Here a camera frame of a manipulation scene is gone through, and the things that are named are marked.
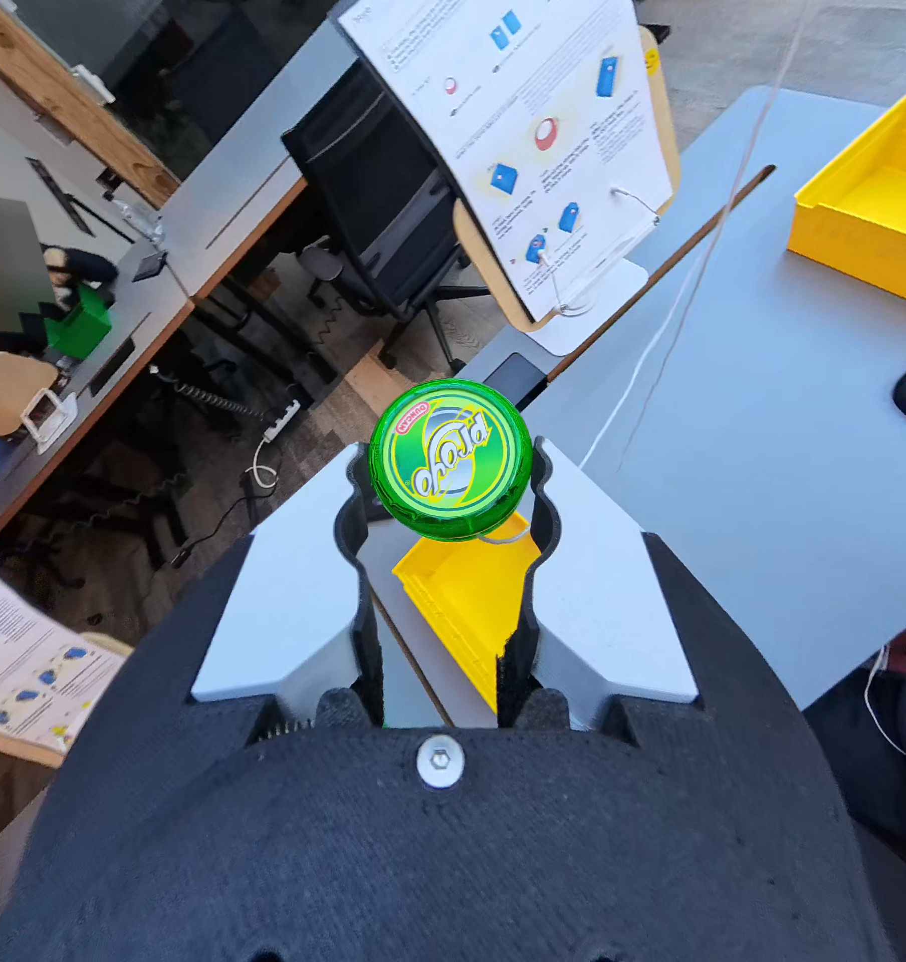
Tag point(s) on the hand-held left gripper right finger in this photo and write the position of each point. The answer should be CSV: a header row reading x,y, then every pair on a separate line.
x,y
611,601

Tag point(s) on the black office chair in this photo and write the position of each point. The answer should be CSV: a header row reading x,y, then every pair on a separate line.
x,y
378,188

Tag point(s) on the small yellow plastic tray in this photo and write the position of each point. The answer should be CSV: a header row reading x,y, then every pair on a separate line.
x,y
468,594

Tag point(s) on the wooden beam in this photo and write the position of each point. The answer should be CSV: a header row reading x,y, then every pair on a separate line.
x,y
62,90

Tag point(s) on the printed instruction sheet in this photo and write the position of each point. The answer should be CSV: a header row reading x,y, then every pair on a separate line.
x,y
528,135

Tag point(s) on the green yoyo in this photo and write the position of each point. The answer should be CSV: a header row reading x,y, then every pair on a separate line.
x,y
451,460

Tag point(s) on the green plastic box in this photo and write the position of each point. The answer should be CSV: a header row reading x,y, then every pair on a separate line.
x,y
81,327

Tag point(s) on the wooden chair back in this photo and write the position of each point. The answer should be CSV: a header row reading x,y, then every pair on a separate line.
x,y
6,391

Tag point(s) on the grey desk with wood edge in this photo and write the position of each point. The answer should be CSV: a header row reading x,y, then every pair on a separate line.
x,y
272,165

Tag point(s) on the white power strip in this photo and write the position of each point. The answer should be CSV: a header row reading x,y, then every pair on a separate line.
x,y
281,421

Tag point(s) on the instruction sheet on clipboard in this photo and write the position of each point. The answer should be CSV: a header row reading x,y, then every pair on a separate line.
x,y
24,676

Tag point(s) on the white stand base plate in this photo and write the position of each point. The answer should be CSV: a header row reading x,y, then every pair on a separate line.
x,y
596,308

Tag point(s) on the large yellow plastic tray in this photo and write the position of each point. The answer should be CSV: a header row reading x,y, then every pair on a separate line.
x,y
874,203

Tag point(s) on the wooden document stand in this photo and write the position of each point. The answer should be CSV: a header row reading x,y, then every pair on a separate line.
x,y
498,278

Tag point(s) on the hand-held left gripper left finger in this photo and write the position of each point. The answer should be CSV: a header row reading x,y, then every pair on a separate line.
x,y
272,601

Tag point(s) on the black phone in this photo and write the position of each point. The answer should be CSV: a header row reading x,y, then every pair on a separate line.
x,y
514,379

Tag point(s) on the white paper holder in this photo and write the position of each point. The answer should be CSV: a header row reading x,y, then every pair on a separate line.
x,y
47,417

